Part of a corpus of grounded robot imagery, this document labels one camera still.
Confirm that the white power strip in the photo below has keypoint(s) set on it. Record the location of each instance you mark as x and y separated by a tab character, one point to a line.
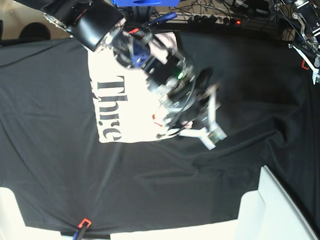
184	18

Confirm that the red clamp right edge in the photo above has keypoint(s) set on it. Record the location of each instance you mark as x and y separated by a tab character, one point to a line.
305	65

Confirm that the blue plastic box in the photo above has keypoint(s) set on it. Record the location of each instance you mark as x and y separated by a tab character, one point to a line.
146	3

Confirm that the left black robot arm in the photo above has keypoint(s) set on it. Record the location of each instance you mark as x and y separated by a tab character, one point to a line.
304	18

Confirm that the white side table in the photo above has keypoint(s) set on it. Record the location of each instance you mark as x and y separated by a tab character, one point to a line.
267	213

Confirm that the pale pink T-shirt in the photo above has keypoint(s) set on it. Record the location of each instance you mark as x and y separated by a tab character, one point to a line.
125	110

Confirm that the red black clamp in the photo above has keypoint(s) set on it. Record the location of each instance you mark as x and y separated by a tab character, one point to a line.
142	30

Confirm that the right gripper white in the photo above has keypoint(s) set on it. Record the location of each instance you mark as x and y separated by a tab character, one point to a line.
210	132

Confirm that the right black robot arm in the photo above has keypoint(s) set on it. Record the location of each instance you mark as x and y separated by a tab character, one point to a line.
171	75

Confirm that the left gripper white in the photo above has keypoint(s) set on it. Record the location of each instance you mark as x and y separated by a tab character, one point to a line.
312	59

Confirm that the black table cloth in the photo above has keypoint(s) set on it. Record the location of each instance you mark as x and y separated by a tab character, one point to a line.
52	159

